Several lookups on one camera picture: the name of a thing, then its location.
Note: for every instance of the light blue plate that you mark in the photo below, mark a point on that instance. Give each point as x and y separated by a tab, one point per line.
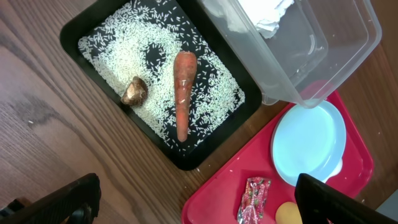
309	141

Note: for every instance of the yellow plastic cup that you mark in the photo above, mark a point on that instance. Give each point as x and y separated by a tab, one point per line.
288	213

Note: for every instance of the red snack wrapper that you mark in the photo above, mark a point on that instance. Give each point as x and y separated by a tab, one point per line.
251	208

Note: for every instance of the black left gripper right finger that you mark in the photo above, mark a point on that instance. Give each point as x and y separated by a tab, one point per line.
319	203

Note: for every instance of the black waste tray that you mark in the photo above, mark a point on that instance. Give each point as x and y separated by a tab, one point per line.
191	153

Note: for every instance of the white plastic spoon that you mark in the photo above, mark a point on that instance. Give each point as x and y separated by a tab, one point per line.
336	171

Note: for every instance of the orange carrot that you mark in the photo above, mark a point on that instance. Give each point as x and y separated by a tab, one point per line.
185	69

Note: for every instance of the white rice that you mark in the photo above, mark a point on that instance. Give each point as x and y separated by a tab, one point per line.
141	39

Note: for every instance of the brown food scrap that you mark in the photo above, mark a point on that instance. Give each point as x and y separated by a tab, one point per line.
136	93

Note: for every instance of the clear plastic bin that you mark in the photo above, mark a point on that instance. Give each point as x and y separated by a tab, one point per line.
317	46

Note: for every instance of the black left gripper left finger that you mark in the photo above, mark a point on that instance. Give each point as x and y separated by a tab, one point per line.
77	202

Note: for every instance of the red plastic tray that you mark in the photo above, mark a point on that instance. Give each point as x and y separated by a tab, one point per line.
218	200

